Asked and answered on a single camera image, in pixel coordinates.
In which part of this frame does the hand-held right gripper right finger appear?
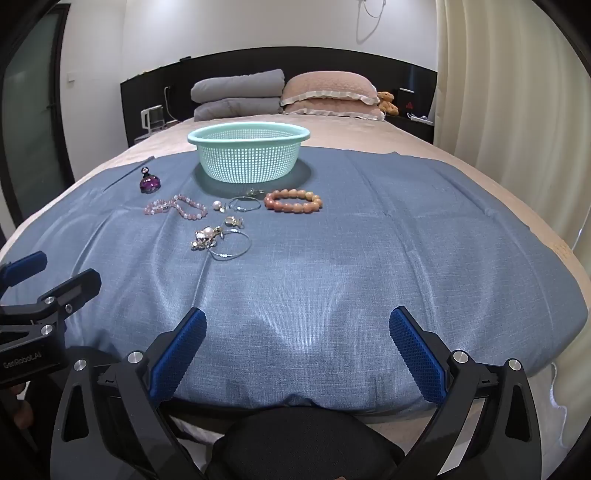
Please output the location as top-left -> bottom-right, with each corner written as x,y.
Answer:
389,306 -> 543,480

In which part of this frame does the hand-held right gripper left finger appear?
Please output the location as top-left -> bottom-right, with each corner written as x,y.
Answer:
50,307 -> 208,480

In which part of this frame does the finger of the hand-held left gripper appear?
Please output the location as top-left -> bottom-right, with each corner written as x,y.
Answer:
0,269 -> 102,326
0,251 -> 49,293

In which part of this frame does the thin silver bangle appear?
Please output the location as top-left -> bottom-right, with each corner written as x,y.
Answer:
208,229 -> 252,260

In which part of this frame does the pink bead bracelet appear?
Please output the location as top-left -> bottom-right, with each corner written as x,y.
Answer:
144,194 -> 209,220

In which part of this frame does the gold pearl brooch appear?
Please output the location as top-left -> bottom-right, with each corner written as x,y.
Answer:
190,225 -> 227,252

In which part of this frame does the silver hoop earring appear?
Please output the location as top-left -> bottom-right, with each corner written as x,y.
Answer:
227,196 -> 262,213

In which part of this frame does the orange bead bracelet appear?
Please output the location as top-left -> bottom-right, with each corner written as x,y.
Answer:
263,188 -> 323,213

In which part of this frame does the mint green plastic basket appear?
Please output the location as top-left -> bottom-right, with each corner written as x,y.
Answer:
187,122 -> 311,183

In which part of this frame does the person's left hand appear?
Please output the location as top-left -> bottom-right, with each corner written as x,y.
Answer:
9,383 -> 36,431

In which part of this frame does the blue cloth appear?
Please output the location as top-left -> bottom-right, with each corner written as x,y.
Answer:
16,150 -> 589,414

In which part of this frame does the dark cloth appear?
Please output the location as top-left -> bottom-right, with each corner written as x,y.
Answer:
210,406 -> 407,480

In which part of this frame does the dark glass door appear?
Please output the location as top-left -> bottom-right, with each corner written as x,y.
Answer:
0,4 -> 75,241

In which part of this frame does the white kettle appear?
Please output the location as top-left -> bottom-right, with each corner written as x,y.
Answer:
141,105 -> 166,132

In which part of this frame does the black nightstand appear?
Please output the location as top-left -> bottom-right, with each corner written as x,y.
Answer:
385,113 -> 435,144

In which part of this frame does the grey pillow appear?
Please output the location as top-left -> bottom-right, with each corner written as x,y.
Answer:
191,69 -> 284,104
194,97 -> 283,122

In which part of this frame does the brown teddy bear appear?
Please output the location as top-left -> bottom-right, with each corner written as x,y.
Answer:
376,91 -> 399,116

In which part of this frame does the cream curtain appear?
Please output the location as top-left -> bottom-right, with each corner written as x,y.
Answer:
434,0 -> 591,273

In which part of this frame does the pink frilled pillow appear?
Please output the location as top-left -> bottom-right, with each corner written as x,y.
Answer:
283,102 -> 386,122
280,71 -> 378,108

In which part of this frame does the black headboard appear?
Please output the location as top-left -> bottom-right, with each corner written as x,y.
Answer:
120,47 -> 438,148

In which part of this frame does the white wall cable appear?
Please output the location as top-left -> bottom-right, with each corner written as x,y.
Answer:
355,0 -> 389,42

